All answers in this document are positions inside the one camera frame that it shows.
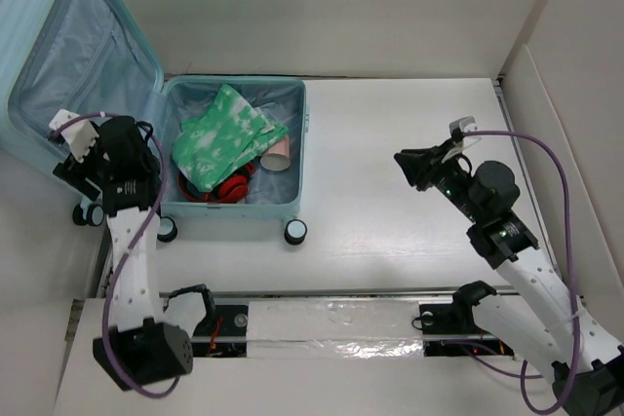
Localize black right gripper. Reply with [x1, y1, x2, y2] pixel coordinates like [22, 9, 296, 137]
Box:
[392, 137, 484, 223]

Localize green white cloth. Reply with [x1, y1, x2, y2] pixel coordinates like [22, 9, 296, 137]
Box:
[172, 85, 289, 193]

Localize light blue hard-shell suitcase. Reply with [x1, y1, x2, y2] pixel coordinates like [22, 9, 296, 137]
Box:
[1, 0, 309, 246]

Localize pink white paper cup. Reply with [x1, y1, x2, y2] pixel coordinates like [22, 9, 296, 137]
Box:
[260, 134, 291, 171]

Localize red black headphones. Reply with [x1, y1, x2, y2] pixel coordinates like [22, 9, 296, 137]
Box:
[177, 162, 255, 204]

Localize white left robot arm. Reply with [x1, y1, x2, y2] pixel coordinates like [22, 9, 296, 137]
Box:
[49, 109, 218, 399]

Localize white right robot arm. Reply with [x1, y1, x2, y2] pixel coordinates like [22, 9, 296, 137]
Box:
[394, 140, 623, 415]

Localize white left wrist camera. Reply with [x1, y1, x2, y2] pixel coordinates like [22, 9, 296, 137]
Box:
[49, 109, 98, 164]

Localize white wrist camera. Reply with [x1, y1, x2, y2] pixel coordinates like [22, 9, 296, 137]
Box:
[443, 116, 481, 162]
[49, 109, 98, 164]

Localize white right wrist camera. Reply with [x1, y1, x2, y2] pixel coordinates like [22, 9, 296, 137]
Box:
[443, 116, 481, 162]

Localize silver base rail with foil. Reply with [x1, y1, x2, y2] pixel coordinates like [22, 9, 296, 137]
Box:
[192, 296, 514, 359]

